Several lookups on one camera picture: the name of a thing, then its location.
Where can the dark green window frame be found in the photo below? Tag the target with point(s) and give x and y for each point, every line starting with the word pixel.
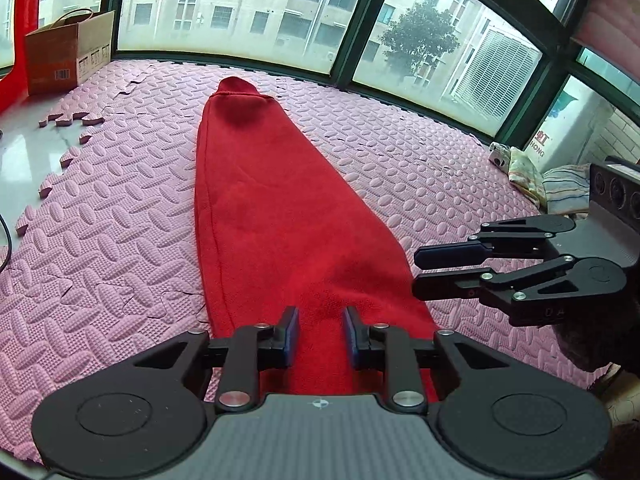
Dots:
pixel 372 20

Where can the brown cardboard box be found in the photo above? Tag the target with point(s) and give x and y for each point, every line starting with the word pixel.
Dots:
pixel 60 57

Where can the brown paper bag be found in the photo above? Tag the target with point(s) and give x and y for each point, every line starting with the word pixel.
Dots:
pixel 76 16

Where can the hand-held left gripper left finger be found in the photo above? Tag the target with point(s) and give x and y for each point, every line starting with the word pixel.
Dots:
pixel 291 336

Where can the striped folded cloth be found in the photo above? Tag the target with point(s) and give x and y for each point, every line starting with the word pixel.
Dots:
pixel 565 190

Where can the red garment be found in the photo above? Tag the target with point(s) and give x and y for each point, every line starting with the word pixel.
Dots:
pixel 270 200

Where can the loose pink foam mat pieces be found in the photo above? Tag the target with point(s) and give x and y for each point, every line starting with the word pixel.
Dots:
pixel 75 119

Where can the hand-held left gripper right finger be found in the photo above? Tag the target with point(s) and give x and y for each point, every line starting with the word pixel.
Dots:
pixel 350 336

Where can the pink curtain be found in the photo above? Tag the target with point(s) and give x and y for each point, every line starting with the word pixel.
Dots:
pixel 610 5

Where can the green tree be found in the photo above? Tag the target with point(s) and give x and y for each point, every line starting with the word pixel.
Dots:
pixel 417 35

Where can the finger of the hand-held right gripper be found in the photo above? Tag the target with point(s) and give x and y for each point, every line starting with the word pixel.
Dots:
pixel 445 287
pixel 442 256

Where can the white louvred air conditioner unit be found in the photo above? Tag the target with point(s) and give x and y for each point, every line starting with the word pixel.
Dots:
pixel 495 80

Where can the floral cloth bundle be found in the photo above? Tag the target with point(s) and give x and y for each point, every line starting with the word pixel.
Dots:
pixel 526 172

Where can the small white patterned object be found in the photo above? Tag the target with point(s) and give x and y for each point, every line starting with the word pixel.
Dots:
pixel 499 155

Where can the beige apartment building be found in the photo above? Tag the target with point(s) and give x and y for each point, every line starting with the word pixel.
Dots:
pixel 240 5

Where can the pink foam floor mat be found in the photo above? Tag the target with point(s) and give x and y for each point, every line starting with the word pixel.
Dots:
pixel 125 200

